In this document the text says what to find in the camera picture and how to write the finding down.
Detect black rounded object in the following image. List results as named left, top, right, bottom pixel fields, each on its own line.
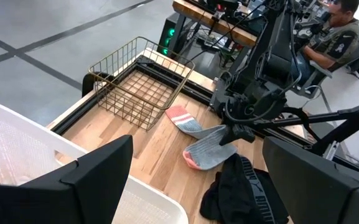
left=82, top=72, right=115, bottom=98

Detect black underwear with grey waistband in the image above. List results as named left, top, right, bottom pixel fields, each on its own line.
left=199, top=152, right=289, bottom=224

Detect black rig frame strut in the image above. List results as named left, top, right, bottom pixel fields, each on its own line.
left=253, top=95, right=359, bottom=170

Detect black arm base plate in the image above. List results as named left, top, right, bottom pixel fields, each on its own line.
left=208, top=76, right=230, bottom=111

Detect black table frame rail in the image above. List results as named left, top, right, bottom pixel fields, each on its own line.
left=50, top=55, right=359, bottom=170

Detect grey office chair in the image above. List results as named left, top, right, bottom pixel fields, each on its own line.
left=291, top=37, right=359, bottom=110

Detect black computer tower green lights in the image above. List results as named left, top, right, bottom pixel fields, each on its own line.
left=156, top=12, right=186, bottom=58

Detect grey sock with pink toe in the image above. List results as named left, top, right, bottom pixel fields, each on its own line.
left=182, top=125, right=238, bottom=171
left=165, top=105, right=226, bottom=140

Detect person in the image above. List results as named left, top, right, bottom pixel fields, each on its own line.
left=302, top=0, right=359, bottom=71

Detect white plastic laundry basket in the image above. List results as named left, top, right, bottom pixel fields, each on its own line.
left=0, top=98, right=189, bottom=224

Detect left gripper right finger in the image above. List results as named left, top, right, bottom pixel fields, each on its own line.
left=262, top=136, right=359, bottom=224

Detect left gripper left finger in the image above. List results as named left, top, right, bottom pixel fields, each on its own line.
left=0, top=134, right=134, bottom=224

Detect wooden desk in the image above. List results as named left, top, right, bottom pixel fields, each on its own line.
left=172, top=0, right=258, bottom=47

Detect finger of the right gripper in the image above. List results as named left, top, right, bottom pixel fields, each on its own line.
left=219, top=124, right=256, bottom=146

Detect gold wire basket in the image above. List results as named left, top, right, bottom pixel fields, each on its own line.
left=88, top=36, right=196, bottom=131

